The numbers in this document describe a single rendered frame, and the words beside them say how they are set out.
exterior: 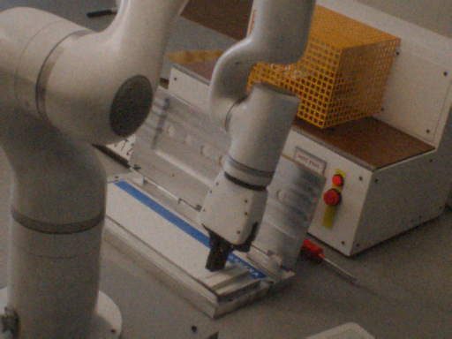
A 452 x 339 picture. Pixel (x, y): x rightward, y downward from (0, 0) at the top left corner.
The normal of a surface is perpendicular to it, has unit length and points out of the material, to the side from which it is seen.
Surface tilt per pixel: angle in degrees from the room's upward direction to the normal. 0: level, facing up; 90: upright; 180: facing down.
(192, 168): 78
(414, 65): 90
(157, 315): 3
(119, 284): 3
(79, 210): 90
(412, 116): 90
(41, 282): 92
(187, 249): 0
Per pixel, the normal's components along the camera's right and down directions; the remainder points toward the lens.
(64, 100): -0.50, 0.23
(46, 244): -0.08, 0.45
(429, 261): 0.18, -0.89
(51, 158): 0.23, -0.54
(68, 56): -0.28, -0.48
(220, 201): -0.64, 0.01
